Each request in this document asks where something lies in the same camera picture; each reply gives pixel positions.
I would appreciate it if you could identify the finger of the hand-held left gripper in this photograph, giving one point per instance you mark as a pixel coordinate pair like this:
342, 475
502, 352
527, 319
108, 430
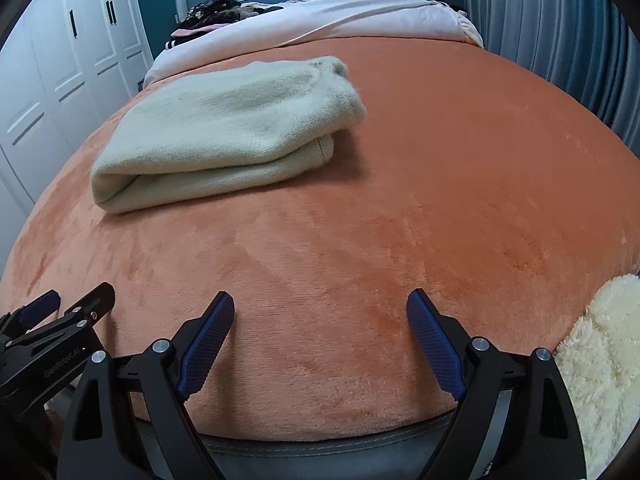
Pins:
92, 302
42, 305

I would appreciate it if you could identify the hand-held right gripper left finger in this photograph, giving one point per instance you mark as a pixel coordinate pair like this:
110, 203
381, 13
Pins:
210, 340

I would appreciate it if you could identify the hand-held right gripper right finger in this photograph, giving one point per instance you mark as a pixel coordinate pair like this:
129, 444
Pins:
435, 345

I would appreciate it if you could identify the cream knit sweater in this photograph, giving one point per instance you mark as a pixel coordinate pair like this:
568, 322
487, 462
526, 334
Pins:
225, 125

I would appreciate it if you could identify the pile of dark clothes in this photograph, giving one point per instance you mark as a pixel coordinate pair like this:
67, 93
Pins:
215, 10

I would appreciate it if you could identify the orange plush blanket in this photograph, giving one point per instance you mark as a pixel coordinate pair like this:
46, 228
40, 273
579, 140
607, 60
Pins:
350, 260

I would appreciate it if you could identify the white fluffy garment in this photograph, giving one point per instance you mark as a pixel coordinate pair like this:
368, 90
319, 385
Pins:
605, 360

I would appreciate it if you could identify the white wardrobe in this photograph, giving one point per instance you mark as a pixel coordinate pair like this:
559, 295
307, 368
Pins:
60, 75

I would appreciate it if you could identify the pink cloth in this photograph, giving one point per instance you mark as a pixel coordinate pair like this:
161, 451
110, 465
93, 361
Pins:
187, 32

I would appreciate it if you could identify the grey curtain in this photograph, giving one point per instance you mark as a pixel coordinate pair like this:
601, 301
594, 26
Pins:
550, 25

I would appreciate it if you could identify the white quilt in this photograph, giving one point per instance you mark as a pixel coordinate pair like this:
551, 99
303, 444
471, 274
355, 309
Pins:
350, 15

